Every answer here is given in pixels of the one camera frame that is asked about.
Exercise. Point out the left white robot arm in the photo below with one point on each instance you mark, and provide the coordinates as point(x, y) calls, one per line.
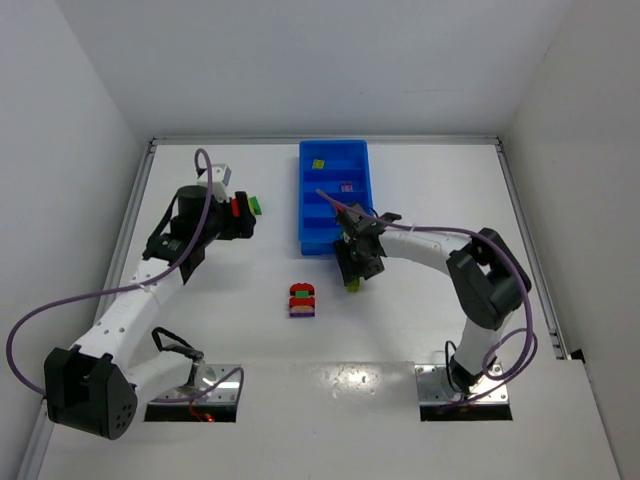
point(106, 380)

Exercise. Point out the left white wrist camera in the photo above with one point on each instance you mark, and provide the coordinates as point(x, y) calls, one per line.
point(221, 176)

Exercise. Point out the red round lego brick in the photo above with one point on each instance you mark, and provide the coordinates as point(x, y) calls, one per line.
point(235, 208)

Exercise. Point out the purple base lego brick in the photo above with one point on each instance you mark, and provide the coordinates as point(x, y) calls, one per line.
point(302, 311)

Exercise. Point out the metal base plate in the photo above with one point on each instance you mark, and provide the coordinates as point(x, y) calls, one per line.
point(434, 390)
point(213, 385)

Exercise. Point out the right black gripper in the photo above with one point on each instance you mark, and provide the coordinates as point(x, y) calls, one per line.
point(361, 267)

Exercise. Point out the blue divided plastic tray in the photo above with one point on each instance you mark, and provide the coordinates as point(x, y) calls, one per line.
point(346, 160)

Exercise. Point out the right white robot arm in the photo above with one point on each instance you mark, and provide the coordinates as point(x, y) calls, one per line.
point(489, 282)

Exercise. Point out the red lower lego brick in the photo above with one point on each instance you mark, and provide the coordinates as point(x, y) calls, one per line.
point(302, 303)

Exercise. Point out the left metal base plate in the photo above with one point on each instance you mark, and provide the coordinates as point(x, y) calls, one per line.
point(213, 385)

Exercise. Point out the lime lego brick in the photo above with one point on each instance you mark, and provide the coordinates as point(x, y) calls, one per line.
point(353, 286)

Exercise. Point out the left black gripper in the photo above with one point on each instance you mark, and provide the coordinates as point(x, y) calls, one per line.
point(244, 215)

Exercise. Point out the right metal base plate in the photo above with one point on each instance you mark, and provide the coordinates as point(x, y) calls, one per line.
point(434, 390)

